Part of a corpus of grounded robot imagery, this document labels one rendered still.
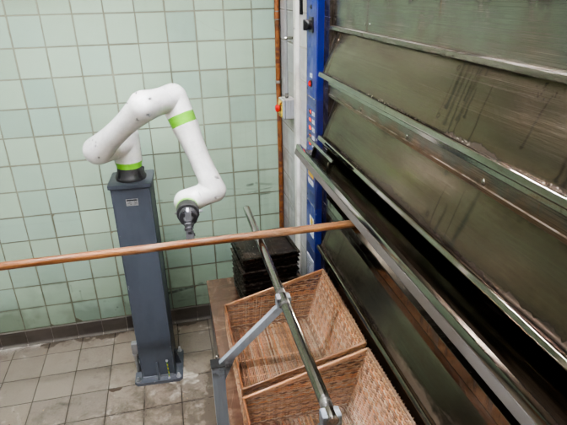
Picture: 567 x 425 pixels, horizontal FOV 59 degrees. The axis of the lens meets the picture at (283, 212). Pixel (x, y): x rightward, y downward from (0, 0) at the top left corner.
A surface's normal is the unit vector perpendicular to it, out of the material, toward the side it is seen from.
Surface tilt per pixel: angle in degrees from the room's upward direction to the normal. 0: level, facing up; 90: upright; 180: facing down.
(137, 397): 0
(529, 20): 90
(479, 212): 70
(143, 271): 90
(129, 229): 90
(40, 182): 90
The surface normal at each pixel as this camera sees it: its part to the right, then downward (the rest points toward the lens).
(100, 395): -0.02, -0.91
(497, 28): -0.97, 0.11
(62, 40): 0.22, 0.40
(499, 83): -0.92, -0.21
